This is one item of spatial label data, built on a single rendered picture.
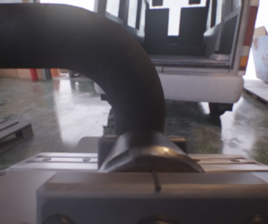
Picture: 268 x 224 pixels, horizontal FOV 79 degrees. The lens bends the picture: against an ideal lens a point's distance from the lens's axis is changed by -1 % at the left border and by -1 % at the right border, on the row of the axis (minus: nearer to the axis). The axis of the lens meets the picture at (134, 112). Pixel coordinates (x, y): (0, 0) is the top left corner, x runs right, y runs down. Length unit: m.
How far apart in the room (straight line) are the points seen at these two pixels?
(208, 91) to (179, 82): 0.27
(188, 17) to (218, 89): 2.16
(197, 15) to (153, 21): 0.79
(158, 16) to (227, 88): 2.31
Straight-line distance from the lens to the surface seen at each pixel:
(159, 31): 3.56
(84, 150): 1.00
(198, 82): 1.58
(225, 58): 1.90
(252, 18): 1.77
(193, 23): 3.55
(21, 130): 1.70
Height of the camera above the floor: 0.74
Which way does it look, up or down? 21 degrees down
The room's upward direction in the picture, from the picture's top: straight up
